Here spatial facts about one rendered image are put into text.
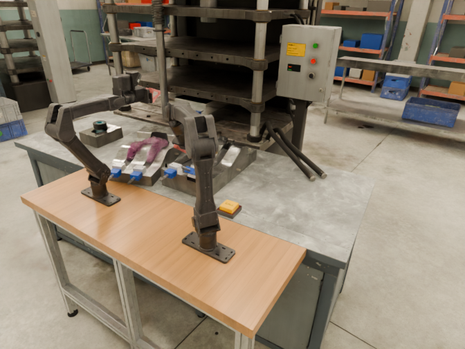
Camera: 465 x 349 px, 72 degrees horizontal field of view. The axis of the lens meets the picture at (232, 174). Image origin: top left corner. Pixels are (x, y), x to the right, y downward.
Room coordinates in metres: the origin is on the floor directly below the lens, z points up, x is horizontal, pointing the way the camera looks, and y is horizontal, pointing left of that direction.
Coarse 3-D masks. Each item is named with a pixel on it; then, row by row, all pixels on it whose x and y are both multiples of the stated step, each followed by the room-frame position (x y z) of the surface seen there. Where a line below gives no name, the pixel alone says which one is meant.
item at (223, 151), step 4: (220, 136) 1.59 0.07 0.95; (224, 136) 1.57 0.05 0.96; (224, 140) 1.57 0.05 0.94; (224, 144) 1.52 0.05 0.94; (228, 144) 1.61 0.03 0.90; (232, 144) 1.53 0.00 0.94; (224, 148) 1.52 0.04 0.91; (228, 148) 1.49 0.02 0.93; (220, 152) 1.48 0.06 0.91; (224, 152) 1.47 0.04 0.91; (216, 156) 1.45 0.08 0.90; (220, 156) 1.46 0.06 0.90; (188, 160) 1.43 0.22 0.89; (216, 160) 1.44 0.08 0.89; (220, 160) 1.43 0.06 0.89; (184, 164) 1.39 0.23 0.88; (188, 164) 1.39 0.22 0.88; (216, 164) 1.40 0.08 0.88
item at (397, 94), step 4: (384, 88) 6.16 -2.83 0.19; (388, 88) 6.11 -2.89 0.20; (392, 88) 6.07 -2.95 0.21; (408, 88) 6.25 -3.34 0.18; (384, 92) 6.15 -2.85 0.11; (388, 92) 6.11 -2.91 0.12; (392, 92) 6.06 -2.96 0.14; (396, 92) 6.03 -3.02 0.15; (400, 92) 5.99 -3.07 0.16; (404, 92) 5.98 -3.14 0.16; (380, 96) 6.17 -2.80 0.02; (384, 96) 6.14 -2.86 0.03; (388, 96) 6.10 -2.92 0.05; (392, 96) 6.06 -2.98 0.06; (396, 96) 6.02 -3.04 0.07; (400, 96) 5.99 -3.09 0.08; (404, 96) 6.11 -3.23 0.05; (400, 100) 5.98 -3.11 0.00
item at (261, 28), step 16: (112, 0) 2.49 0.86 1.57; (304, 0) 2.51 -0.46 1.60; (112, 16) 2.48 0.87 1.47; (176, 16) 3.10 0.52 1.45; (112, 32) 2.47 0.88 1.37; (176, 32) 3.08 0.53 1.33; (256, 32) 1.93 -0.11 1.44; (256, 48) 1.92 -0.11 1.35; (176, 64) 3.07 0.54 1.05; (256, 80) 1.91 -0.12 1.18; (256, 96) 1.91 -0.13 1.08; (288, 112) 2.50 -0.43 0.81; (256, 128) 1.91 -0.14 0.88
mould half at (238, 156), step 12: (240, 144) 1.54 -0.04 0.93; (228, 156) 1.44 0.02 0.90; (240, 156) 1.47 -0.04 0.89; (252, 156) 1.59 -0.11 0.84; (216, 168) 1.35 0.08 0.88; (228, 168) 1.36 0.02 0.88; (240, 168) 1.47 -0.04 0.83; (168, 180) 1.30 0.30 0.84; (180, 180) 1.27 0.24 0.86; (216, 180) 1.26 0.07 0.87; (228, 180) 1.36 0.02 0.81; (192, 192) 1.24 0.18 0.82; (216, 192) 1.26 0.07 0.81
